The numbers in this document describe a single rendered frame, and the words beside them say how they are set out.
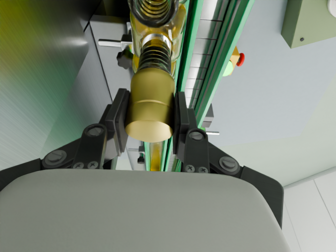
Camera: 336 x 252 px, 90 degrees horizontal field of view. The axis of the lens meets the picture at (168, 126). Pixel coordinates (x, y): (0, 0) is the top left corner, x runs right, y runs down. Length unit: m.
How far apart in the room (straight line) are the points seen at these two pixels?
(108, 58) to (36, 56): 0.27
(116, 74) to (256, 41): 0.43
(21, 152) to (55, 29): 0.14
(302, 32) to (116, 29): 0.45
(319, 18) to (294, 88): 0.33
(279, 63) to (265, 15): 0.19
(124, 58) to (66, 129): 0.16
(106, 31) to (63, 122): 0.22
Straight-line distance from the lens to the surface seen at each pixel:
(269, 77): 0.75
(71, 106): 0.35
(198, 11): 0.31
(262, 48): 0.66
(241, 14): 0.33
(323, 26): 0.60
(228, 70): 0.53
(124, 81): 0.51
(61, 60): 0.26
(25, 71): 0.21
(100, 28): 0.44
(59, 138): 0.32
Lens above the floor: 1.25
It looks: 34 degrees down
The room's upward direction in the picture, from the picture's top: 179 degrees counter-clockwise
